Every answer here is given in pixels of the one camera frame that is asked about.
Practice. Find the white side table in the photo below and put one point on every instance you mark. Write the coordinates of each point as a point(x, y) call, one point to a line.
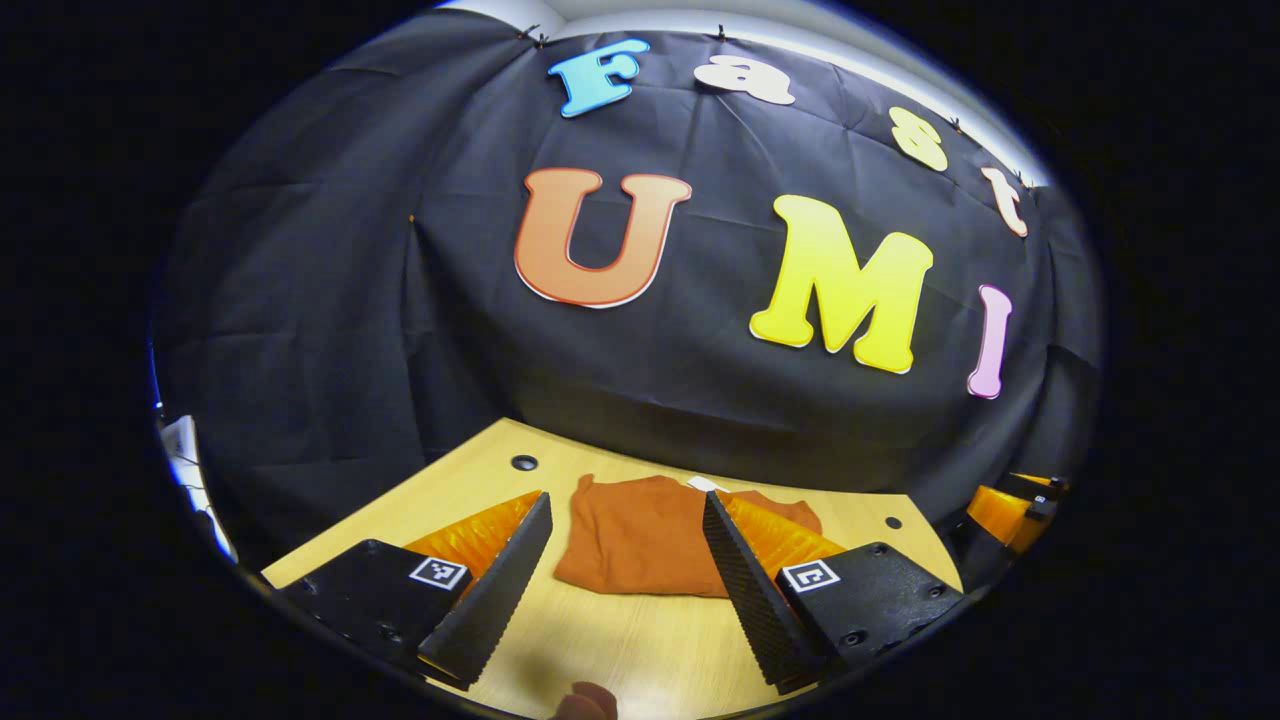
point(185, 445)

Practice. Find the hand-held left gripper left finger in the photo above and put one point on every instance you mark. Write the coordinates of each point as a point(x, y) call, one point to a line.
point(495, 600)

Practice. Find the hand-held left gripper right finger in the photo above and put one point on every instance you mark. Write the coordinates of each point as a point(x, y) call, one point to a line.
point(755, 600)

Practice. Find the orange button shirt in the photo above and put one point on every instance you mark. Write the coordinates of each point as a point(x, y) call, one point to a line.
point(630, 540)

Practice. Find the black backdrop cloth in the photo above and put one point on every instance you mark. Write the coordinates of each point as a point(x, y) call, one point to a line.
point(350, 300)

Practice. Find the white paper hang tag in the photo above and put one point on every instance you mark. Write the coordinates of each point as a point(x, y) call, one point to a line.
point(702, 484)

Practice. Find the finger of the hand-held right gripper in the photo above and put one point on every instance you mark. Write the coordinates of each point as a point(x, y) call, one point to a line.
point(1035, 495)
point(995, 515)

